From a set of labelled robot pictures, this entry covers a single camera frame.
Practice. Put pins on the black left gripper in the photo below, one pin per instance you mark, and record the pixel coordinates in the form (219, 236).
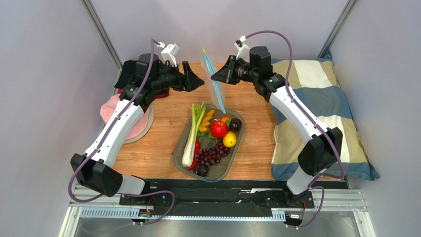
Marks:
(189, 81)

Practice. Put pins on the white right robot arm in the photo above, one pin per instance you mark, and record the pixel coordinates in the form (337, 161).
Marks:
(322, 144)

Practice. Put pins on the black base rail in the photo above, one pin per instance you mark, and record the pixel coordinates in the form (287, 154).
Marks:
(226, 198)

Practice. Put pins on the celery stalk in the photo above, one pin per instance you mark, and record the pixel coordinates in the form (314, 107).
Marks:
(197, 113)

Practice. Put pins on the clear zip top bag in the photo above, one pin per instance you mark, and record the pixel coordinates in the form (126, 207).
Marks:
(215, 88)

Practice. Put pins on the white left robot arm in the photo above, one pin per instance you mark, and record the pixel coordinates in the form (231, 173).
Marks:
(150, 77)

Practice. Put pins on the red chili pepper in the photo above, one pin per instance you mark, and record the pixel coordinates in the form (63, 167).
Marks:
(196, 153)

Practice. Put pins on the aluminium frame base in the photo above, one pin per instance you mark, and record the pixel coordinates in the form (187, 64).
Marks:
(339, 212)

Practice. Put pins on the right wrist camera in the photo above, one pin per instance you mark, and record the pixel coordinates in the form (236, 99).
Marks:
(243, 49)

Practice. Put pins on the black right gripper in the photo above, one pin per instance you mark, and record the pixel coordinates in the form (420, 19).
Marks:
(232, 70)

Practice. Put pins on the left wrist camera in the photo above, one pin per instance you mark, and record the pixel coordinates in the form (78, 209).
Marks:
(168, 53)

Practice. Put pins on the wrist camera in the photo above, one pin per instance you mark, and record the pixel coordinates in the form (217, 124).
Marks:
(243, 49)
(168, 53)

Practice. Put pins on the dark purple plum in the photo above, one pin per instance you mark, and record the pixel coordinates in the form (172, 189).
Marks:
(235, 124)

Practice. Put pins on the purple grape bunch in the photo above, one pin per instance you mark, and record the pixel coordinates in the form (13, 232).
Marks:
(213, 155)

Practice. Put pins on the grey round plate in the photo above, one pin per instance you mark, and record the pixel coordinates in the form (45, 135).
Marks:
(141, 128)

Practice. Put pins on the grey plastic tray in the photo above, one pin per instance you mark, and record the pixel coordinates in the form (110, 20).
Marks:
(209, 142)

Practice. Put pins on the yellow lemon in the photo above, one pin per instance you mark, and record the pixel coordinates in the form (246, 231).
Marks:
(230, 139)

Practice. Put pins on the red apple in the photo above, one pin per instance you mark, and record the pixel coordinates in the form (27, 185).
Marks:
(218, 129)

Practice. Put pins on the black folded cloth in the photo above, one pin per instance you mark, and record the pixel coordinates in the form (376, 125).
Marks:
(125, 78)

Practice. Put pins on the dark mangosteen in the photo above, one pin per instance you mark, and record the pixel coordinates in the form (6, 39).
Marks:
(202, 170)

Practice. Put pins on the ginger root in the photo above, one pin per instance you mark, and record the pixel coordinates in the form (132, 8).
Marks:
(203, 127)

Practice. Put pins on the blue beige plaid pillow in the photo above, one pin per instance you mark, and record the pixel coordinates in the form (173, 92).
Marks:
(314, 82)

